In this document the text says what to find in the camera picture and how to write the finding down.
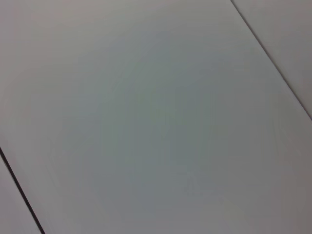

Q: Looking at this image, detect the thin black wall strip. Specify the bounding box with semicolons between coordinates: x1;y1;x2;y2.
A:
0;146;46;234

